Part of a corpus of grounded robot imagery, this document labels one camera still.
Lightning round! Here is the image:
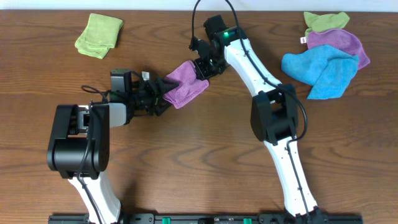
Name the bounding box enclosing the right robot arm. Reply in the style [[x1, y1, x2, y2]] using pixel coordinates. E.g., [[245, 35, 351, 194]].
[[189, 15, 323, 223]]

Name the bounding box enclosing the folded green cloth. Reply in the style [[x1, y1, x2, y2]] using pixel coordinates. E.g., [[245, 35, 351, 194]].
[[75, 13, 123, 59]]

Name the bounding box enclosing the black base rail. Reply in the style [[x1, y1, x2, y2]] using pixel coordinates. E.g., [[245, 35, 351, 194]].
[[48, 213, 364, 224]]

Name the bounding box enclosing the blue cloth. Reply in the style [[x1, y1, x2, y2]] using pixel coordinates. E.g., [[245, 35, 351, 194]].
[[281, 45, 359, 100]]

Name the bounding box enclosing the crumpled green cloth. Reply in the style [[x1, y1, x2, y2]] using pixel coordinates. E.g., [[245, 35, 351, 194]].
[[303, 12, 350, 36]]

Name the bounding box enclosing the purple cloth with tag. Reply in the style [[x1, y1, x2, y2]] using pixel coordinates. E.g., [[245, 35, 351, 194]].
[[300, 29, 371, 70]]

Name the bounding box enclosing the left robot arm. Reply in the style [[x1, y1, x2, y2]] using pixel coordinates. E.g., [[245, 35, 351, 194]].
[[47, 77, 178, 223]]

